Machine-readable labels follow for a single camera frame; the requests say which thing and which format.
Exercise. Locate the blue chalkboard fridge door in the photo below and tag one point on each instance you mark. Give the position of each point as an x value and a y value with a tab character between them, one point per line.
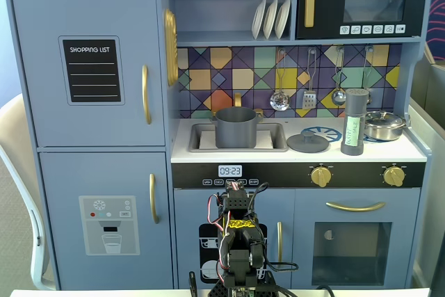
41	102

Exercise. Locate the steel skimmer spoon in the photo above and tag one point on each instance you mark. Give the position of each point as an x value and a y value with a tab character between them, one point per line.
280	101

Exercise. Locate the gray cooking pot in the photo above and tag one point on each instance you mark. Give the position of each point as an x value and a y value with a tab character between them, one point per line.
236	130

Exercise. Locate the black shopping list board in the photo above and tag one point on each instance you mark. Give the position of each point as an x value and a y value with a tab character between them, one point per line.
90	81

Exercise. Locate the blue dispenser freezer door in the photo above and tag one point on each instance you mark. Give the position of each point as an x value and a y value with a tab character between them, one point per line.
69	178

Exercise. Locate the white plate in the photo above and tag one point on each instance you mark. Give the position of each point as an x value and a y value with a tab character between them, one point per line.
282	18
258	20
269	20

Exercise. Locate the gray pot lid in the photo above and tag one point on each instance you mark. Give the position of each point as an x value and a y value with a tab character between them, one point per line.
307	144

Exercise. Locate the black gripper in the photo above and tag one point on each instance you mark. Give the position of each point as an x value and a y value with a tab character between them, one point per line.
233	190

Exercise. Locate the steel ladle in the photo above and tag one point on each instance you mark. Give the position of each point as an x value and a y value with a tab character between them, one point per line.
338	97

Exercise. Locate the steel pot lid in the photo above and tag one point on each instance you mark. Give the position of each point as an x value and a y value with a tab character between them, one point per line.
384	119

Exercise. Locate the steel slotted spatula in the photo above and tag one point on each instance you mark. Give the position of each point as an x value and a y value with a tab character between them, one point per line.
309	100

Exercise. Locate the black dishwasher sticker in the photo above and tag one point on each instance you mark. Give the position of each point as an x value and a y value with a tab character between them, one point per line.
208	241

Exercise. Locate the gray toy sink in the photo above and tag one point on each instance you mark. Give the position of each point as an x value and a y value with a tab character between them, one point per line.
278	126

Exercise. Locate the gold faucet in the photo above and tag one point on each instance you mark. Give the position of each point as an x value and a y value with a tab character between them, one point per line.
237	100

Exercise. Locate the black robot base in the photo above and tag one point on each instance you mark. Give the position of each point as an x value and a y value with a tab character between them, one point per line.
217	290

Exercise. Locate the black microwave door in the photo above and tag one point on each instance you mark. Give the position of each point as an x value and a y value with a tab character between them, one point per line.
327	5

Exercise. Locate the steel pot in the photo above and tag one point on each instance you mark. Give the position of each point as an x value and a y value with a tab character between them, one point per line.
386	133

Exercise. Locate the white utensil peg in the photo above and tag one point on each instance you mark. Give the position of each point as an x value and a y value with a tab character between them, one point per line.
281	51
340	49
369	48
313	51

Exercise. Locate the blue wooden toy kitchen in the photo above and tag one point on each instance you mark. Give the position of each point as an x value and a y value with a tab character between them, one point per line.
226	5

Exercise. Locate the gray salt shaker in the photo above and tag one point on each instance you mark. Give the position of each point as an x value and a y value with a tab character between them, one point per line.
358	102

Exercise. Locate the gold stove knob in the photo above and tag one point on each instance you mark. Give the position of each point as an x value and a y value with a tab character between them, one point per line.
393	176
320	176

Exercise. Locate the blue dishwasher door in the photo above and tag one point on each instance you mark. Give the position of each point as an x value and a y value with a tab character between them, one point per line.
187	206

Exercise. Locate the digital clock display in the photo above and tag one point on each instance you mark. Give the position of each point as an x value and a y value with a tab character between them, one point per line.
230	171

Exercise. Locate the motor controller board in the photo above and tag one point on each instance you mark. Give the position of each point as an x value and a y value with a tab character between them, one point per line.
241	293

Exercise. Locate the blue oven door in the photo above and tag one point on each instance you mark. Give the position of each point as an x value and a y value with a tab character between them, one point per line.
306	241

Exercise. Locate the beige partition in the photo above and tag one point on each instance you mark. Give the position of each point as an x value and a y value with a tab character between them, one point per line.
431	102

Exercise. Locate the black control panel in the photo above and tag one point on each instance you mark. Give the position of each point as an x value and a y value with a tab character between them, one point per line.
358	175

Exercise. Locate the gold ribbed side ornament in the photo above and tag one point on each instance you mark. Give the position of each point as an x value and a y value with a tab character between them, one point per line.
170	50

